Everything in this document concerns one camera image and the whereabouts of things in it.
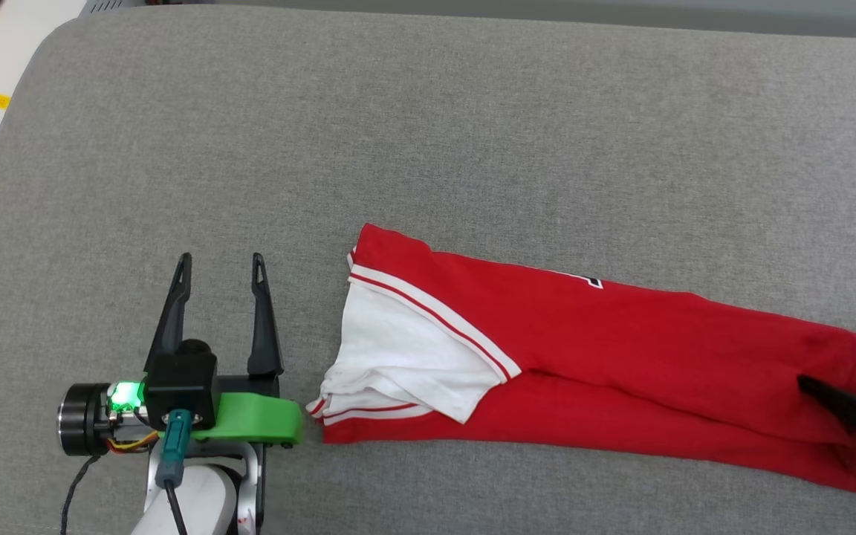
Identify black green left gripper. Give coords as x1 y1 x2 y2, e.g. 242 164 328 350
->
56 252 304 457

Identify red and white jersey garment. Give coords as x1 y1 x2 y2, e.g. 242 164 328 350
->
305 222 856 496

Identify grey vented device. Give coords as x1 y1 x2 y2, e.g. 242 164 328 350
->
77 0 215 20

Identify white desk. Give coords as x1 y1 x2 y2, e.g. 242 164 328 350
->
0 0 88 163

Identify camera cable with teal plug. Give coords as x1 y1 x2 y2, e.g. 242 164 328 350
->
159 407 196 535

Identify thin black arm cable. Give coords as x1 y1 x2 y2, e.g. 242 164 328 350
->
59 453 103 535

